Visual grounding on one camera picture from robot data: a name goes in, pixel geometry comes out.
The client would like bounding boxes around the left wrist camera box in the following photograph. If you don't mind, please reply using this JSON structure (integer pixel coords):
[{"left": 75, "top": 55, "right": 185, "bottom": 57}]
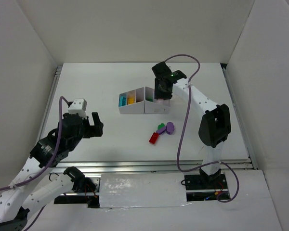
[{"left": 68, "top": 99, "right": 87, "bottom": 118}]

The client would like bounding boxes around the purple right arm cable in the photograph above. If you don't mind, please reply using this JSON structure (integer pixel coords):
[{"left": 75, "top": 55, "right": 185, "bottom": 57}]
[{"left": 164, "top": 54, "right": 240, "bottom": 203}]

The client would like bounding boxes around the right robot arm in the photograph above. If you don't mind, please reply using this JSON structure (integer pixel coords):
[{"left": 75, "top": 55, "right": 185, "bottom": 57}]
[{"left": 152, "top": 62, "right": 231, "bottom": 184}]

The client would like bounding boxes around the white divided organizer bin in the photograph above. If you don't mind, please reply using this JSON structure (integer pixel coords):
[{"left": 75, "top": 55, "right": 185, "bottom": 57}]
[{"left": 118, "top": 87, "right": 171, "bottom": 114}]

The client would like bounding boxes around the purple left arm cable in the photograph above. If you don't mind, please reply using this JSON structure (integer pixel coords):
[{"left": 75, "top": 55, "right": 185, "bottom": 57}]
[{"left": 0, "top": 96, "right": 73, "bottom": 231}]

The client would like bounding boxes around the purple oval lego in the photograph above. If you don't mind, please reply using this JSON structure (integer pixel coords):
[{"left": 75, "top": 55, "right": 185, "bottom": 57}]
[{"left": 166, "top": 122, "right": 175, "bottom": 135}]

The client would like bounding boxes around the aluminium frame rail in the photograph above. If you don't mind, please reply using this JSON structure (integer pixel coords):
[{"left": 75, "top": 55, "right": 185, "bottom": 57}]
[{"left": 48, "top": 63, "right": 258, "bottom": 174}]

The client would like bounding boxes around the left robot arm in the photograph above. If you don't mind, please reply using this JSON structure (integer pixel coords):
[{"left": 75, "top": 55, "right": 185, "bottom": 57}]
[{"left": 0, "top": 112, "right": 104, "bottom": 231}]

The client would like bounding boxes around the teal frog flower lego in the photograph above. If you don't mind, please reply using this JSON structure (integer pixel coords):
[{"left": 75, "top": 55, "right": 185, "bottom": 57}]
[{"left": 118, "top": 94, "right": 127, "bottom": 107}]

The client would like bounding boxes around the red lego brick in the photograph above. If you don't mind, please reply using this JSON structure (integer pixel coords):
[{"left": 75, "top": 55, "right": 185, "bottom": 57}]
[{"left": 149, "top": 132, "right": 159, "bottom": 145}]

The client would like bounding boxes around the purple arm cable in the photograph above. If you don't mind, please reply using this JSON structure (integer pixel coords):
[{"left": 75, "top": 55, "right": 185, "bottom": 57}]
[
  {"left": 0, "top": 96, "right": 73, "bottom": 231},
  {"left": 164, "top": 54, "right": 240, "bottom": 203}
]

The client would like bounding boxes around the purple and green lego piece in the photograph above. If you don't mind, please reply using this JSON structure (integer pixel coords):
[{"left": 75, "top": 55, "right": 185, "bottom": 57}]
[{"left": 156, "top": 123, "right": 167, "bottom": 135}]

